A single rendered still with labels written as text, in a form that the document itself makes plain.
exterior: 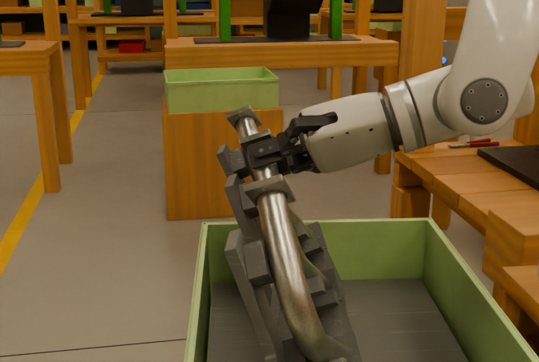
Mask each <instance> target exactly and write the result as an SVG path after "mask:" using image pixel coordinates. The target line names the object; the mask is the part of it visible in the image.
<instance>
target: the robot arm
mask: <svg viewBox="0 0 539 362"><path fill-rule="evenodd" d="M538 53H539V0H468V6H467V10H466V14H465V18H464V25H463V28H462V31H461V34H460V40H459V42H458V46H457V48H456V54H455V57H454V59H453V63H452V65H449V66H446V67H442V68H440V69H437V70H434V71H430V72H428V73H424V74H422V75H417V76H415V77H412V78H410V79H405V80H404V81H400V82H398V83H393V84H391V85H388V86H385V87H384V91H385V94H386V95H385V96H383V95H382V93H381V92H378V93H377V92H368V93H363V94H358V95H353V96H347V97H343V98H340V99H336V100H331V101H327V102H325V103H321V104H316V105H314V106H311V107H308V108H304V109H302V110H301V111H300V112H299V113H298V117H296V118H293V119H292V120H291V121H290V124H289V127H288V128H287V129H286V130H285V131H284V132H280V133H278V134H277V136H276V137H273V138H270V139H268V140H263V141H260V142H257V143H255V144H251V145H249V146H248V147H247V150H248V154H249V161H250V165H251V167H252V168H253V169H258V168H261V167H264V166H267V165H271V164H273V163H277V165H278V172H279V174H281V175H282V176H285V175H287V174H290V173H291V172H292V173H293V174H295V173H300V172H303V171H308V172H309V171H311V172H313V173H332V172H336V171H339V170H342V169H347V168H349V167H351V166H354V165H358V164H361V163H363V162H365V161H369V160H371V159H373V158H376V157H379V156H381V155H383V154H385V153H388V152H390V151H392V150H395V152H398V151H399V146H400V145H402V147H403V150H404V152H405V153H408V152H411V151H412V152H414V151H417V150H418V149H420V148H424V147H427V146H429V145H432V144H437V143H440V142H442V141H446V140H450V139H452V138H456V137H458V136H463V135H469V136H487V135H490V134H492V133H494V132H497V131H498V130H500V129H501V128H503V127H504V126H505V125H506V124H507V123H508V122H509V121H510V120H515V119H517V118H521V117H523V116H527V115H529V114H531V113H532V111H533V109H534V104H535V95H534V89H533V82H532V79H531V73H532V70H533V67H534V64H535V62H536V59H537V56H538ZM303 134H306V136H307V139H306V141H305V138H304V135H303ZM298 137H299V139H298ZM299 140H300V142H301V144H296V143H297V142H298V141H299ZM295 144H296V145H295ZM305 154H307V156H303V155H305Z"/></svg>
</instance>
